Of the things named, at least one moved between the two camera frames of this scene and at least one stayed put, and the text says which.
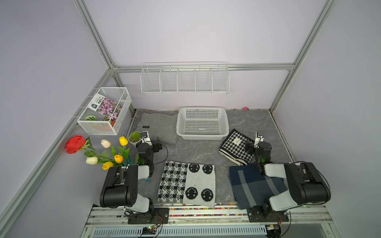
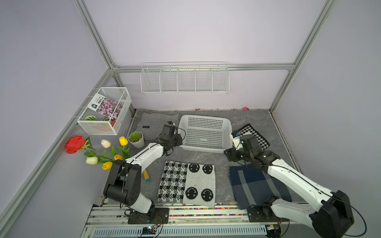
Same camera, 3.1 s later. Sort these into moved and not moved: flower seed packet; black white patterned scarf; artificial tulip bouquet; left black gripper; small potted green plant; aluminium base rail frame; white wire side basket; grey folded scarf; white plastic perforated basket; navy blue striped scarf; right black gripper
Moved: left black gripper; white plastic perforated basket; right black gripper
Not moved: artificial tulip bouquet; black white patterned scarf; flower seed packet; white wire side basket; navy blue striped scarf; small potted green plant; aluminium base rail frame; grey folded scarf
